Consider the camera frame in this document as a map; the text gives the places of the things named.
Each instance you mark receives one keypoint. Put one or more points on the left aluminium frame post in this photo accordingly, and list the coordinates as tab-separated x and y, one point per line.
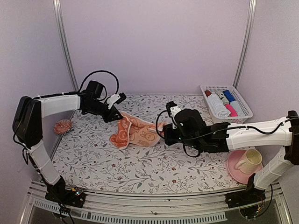
64	43

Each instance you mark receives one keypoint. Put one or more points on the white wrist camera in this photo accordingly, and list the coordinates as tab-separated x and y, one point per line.
172	109
115	99

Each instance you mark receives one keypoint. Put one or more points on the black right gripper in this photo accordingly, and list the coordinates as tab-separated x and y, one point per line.
167	129

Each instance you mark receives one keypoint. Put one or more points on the white perforated plastic basket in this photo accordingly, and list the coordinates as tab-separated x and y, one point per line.
247	113

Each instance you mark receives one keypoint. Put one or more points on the aluminium frame post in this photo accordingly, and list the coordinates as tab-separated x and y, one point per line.
64	43
246	41

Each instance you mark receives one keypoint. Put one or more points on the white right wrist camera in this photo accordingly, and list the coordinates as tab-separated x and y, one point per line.
172	109

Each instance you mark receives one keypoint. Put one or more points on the pink saucer plate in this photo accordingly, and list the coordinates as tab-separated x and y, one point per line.
237	174

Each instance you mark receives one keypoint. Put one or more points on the cream ceramic mug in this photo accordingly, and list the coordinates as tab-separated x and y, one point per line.
249	161

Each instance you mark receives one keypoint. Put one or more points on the pale blue rolled towel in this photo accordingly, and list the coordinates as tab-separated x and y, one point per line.
237	108

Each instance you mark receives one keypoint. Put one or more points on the dark blue rolled towel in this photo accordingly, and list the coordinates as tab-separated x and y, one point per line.
229	96

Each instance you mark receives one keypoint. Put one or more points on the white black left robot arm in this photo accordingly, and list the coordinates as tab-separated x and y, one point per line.
30	127

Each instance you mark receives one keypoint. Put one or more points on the light blue terry towel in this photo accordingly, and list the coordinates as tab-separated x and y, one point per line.
217	105

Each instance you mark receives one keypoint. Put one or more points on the aluminium front rail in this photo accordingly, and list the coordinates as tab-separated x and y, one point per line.
102	207

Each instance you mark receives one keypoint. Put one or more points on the dark red rolled towel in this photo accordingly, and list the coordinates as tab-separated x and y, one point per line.
208	93

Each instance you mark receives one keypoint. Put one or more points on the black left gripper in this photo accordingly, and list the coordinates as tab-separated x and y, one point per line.
109	117

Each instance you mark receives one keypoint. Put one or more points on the right aluminium frame post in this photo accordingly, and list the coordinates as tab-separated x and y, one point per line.
246	41

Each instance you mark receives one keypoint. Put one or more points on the orange patterned towel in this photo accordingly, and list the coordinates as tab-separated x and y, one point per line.
133	130

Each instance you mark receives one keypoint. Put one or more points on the panda print rolled towel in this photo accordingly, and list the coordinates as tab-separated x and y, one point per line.
222	97

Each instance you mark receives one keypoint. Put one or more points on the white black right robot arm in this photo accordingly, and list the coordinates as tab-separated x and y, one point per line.
189	129

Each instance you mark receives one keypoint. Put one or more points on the pink rolled towel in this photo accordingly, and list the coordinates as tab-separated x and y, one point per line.
232	111

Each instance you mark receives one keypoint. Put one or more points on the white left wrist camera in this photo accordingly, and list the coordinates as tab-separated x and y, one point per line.
115	99

